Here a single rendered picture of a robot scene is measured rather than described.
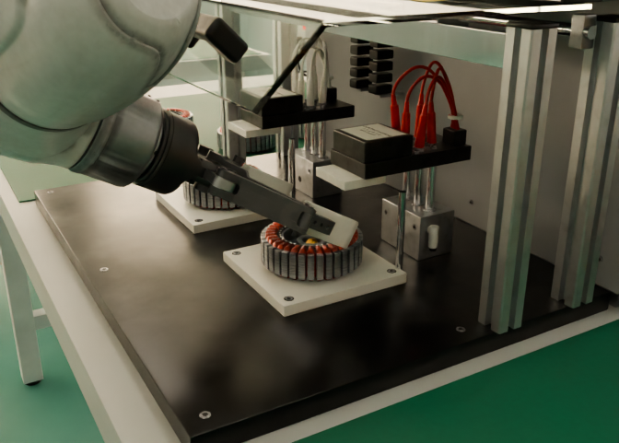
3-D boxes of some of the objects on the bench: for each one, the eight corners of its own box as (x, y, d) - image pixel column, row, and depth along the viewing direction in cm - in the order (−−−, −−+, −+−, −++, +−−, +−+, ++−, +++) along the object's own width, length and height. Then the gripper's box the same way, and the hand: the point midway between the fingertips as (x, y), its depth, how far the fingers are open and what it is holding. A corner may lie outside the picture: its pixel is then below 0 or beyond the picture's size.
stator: (290, 293, 71) (289, 260, 70) (244, 252, 80) (243, 223, 79) (381, 270, 76) (383, 238, 75) (329, 234, 86) (330, 205, 84)
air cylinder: (417, 261, 81) (420, 216, 79) (379, 238, 87) (381, 197, 85) (451, 251, 84) (455, 208, 82) (413, 230, 90) (414, 190, 88)
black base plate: (192, 461, 53) (190, 437, 52) (35, 204, 105) (33, 190, 104) (608, 309, 75) (612, 290, 74) (309, 158, 127) (309, 146, 126)
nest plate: (193, 234, 89) (192, 225, 88) (155, 198, 101) (155, 190, 101) (297, 212, 96) (297, 204, 95) (250, 181, 108) (250, 174, 108)
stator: (212, 154, 129) (211, 134, 128) (223, 138, 139) (222, 119, 138) (274, 155, 128) (273, 135, 127) (279, 138, 139) (279, 120, 137)
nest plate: (284, 317, 69) (284, 306, 69) (223, 261, 81) (222, 250, 81) (406, 283, 76) (407, 272, 76) (333, 235, 88) (333, 226, 88)
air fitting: (431, 252, 80) (433, 228, 79) (425, 249, 81) (426, 225, 80) (439, 250, 81) (440, 227, 80) (432, 247, 82) (434, 223, 81)
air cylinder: (312, 199, 101) (312, 161, 99) (287, 184, 107) (286, 148, 105) (342, 192, 103) (343, 157, 101) (316, 179, 109) (316, 144, 107)
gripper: (214, 137, 54) (402, 219, 67) (120, 84, 74) (278, 155, 87) (173, 225, 55) (367, 290, 67) (91, 148, 75) (252, 209, 88)
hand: (309, 211), depth 77 cm, fingers open, 13 cm apart
